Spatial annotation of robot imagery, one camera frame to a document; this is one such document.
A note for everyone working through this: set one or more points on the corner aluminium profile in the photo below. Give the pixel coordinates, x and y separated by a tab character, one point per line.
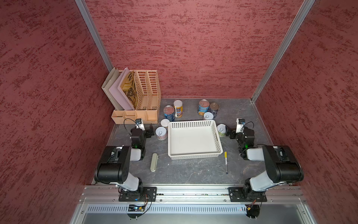
293	29
85	13

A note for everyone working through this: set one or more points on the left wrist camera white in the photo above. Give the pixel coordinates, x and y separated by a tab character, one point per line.
140	124

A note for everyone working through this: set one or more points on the blue Progresso soup can left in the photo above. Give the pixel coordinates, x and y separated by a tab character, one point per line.
169	113

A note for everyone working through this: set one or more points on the pink folder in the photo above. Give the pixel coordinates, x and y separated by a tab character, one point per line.
116	91

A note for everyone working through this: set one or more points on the yellow black patterned magazine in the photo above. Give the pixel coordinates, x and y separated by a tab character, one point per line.
128	86

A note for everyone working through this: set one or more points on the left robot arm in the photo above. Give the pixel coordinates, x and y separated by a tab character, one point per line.
113	167

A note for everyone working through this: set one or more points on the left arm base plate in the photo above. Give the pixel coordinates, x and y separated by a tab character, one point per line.
143	193

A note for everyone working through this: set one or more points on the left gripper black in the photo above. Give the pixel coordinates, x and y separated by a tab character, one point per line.
148	132

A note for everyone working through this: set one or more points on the small green can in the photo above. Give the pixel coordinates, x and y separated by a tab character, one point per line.
222	129

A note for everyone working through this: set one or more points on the tall yellow can white lid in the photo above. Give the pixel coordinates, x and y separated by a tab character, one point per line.
178	105

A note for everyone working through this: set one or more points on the left corner aluminium profile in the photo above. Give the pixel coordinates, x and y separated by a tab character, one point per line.
85	13

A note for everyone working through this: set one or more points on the dark chopped tomatoes can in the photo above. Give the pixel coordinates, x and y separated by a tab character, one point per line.
214	109

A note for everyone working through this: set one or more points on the right corner aluminium profile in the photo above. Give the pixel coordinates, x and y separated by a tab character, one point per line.
293	29

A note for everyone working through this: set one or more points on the small pink can back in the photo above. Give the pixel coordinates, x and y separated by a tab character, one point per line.
208	116

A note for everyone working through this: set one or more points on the short yellow can white lid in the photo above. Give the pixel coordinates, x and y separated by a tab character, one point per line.
165	123

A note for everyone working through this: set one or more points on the aluminium front rail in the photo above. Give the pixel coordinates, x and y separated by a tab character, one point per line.
191	194

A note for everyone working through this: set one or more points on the blue Progresso noodle soup can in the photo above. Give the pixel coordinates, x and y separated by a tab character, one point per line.
203	107

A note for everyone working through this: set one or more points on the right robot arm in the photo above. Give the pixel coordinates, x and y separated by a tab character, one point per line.
281	166

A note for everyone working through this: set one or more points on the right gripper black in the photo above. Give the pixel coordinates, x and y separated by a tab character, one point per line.
232	133

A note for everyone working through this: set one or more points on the white perforated plastic basket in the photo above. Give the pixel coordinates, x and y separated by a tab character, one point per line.
193	140

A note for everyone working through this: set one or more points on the peach plastic file organizer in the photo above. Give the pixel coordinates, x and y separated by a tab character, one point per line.
149	99

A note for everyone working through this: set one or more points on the yellow capped pen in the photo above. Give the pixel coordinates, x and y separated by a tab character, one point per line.
226	162

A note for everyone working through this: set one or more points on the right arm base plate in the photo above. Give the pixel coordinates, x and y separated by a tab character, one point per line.
243	195

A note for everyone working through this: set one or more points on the pink can front left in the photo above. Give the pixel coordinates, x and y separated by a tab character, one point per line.
161	133

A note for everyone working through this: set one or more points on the beige oblong case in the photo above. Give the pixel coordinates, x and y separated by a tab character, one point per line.
154	161

